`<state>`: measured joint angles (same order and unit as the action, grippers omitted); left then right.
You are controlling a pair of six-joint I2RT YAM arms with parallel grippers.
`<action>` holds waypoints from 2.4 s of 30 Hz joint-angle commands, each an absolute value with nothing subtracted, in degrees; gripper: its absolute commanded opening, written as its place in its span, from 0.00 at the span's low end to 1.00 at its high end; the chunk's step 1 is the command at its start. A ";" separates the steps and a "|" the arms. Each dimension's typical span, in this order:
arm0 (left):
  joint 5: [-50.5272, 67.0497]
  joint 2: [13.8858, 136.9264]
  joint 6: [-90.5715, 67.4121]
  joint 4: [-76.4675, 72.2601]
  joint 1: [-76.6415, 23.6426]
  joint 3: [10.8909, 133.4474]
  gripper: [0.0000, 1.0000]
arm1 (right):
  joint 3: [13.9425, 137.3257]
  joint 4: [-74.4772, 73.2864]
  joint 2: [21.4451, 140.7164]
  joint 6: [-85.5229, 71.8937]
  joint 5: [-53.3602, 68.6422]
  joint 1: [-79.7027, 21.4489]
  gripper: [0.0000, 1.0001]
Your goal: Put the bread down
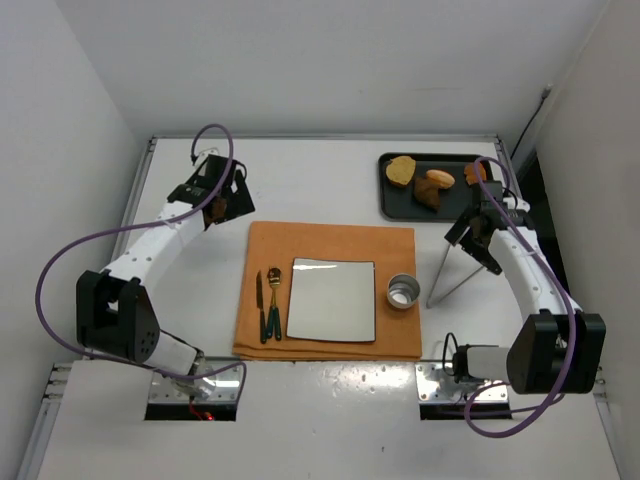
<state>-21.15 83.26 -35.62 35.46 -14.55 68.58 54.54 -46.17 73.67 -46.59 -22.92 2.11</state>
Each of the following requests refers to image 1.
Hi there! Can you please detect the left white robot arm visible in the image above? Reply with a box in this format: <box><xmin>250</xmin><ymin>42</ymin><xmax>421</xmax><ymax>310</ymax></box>
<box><xmin>76</xmin><ymin>155</ymin><xmax>255</xmax><ymax>398</ymax></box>

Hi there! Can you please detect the dark brown bread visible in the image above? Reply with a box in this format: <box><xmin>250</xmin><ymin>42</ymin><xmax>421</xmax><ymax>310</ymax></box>
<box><xmin>413</xmin><ymin>177</ymin><xmax>441</xmax><ymax>212</ymax></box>

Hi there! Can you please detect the green handled knife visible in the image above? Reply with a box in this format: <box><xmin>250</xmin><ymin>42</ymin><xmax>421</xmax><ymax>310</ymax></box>
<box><xmin>256</xmin><ymin>270</ymin><xmax>267</xmax><ymax>344</ymax></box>

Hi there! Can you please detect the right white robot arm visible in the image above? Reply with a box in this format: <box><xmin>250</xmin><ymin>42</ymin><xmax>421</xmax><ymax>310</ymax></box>
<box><xmin>445</xmin><ymin>181</ymin><xmax>606</xmax><ymax>394</ymax></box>

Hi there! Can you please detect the black tray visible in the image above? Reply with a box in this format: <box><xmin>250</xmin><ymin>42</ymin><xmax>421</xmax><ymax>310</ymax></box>
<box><xmin>378</xmin><ymin>153</ymin><xmax>479</xmax><ymax>222</ymax></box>

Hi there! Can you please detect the glazed oval bun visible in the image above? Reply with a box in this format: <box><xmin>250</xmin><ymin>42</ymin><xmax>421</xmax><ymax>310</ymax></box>
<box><xmin>425</xmin><ymin>169</ymin><xmax>455</xmax><ymax>189</ymax></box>

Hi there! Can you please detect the round yellow bread slice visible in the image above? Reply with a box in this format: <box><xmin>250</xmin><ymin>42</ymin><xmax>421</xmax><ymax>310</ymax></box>
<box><xmin>385</xmin><ymin>155</ymin><xmax>416</xmax><ymax>188</ymax></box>

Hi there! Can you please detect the gold green handled spoon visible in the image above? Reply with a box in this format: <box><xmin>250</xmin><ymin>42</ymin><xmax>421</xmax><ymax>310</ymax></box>
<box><xmin>267</xmin><ymin>267</ymin><xmax>282</xmax><ymax>341</ymax></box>

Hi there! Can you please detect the purple cable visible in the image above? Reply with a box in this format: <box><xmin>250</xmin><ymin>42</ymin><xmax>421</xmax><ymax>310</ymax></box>
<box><xmin>34</xmin><ymin>123</ymin><xmax>248</xmax><ymax>396</ymax></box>
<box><xmin>463</xmin><ymin>157</ymin><xmax>584</xmax><ymax>439</ymax></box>

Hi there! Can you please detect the white square plate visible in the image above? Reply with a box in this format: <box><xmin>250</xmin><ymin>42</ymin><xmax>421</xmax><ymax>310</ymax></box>
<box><xmin>286</xmin><ymin>258</ymin><xmax>376</xmax><ymax>343</ymax></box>

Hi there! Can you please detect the orange croissant piece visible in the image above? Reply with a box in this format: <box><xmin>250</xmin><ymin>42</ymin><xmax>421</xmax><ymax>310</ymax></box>
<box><xmin>464</xmin><ymin>163</ymin><xmax>487</xmax><ymax>186</ymax></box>

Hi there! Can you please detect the black wall cable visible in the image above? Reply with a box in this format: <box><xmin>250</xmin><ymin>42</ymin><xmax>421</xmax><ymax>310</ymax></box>
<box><xmin>510</xmin><ymin>88</ymin><xmax>551</xmax><ymax>157</ymax></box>

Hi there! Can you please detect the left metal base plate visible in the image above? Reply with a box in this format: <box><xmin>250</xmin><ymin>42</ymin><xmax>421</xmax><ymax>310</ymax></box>
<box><xmin>148</xmin><ymin>357</ymin><xmax>244</xmax><ymax>406</ymax></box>

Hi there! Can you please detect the metal cup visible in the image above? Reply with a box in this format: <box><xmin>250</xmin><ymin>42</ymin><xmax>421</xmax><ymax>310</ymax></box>
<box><xmin>386</xmin><ymin>273</ymin><xmax>421</xmax><ymax>310</ymax></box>

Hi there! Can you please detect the orange cloth mat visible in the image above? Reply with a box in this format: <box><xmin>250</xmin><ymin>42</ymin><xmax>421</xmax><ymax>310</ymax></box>
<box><xmin>233</xmin><ymin>221</ymin><xmax>422</xmax><ymax>361</ymax></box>

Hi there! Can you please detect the metal base plate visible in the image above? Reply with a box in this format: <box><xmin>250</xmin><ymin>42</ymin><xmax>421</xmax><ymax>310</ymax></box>
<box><xmin>415</xmin><ymin>361</ymin><xmax>509</xmax><ymax>406</ymax></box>
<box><xmin>148</xmin><ymin>357</ymin><xmax>244</xmax><ymax>406</ymax></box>

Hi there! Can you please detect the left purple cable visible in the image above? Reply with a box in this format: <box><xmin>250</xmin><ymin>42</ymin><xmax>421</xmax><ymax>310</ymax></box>
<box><xmin>34</xmin><ymin>123</ymin><xmax>248</xmax><ymax>396</ymax></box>

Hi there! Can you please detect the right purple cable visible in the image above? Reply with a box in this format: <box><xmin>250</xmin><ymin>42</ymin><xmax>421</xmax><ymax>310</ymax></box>
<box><xmin>463</xmin><ymin>157</ymin><xmax>584</xmax><ymax>439</ymax></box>

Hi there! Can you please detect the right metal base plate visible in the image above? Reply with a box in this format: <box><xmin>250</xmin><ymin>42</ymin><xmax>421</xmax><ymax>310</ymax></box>
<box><xmin>415</xmin><ymin>361</ymin><xmax>509</xmax><ymax>406</ymax></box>

